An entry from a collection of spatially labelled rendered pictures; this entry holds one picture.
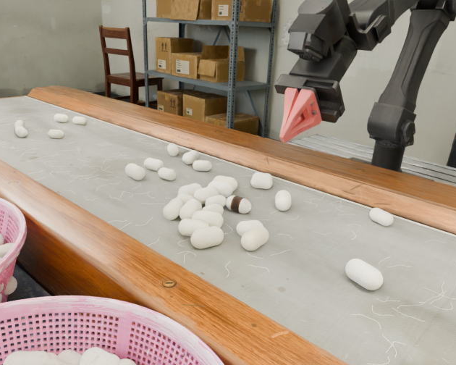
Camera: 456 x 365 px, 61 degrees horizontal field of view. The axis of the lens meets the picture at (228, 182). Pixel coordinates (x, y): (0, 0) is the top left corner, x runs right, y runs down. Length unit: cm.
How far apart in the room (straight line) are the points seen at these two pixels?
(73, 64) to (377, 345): 489
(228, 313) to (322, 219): 25
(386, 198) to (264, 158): 21
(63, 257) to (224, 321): 19
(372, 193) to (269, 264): 23
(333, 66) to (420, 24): 33
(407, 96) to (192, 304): 67
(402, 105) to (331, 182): 31
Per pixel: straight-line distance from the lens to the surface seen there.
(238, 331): 30
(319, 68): 62
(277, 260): 42
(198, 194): 52
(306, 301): 37
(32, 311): 34
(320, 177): 62
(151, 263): 37
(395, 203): 58
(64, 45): 503
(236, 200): 50
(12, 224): 49
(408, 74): 88
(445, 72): 253
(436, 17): 90
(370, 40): 70
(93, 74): 519
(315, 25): 59
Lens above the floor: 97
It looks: 22 degrees down
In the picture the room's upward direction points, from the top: 3 degrees clockwise
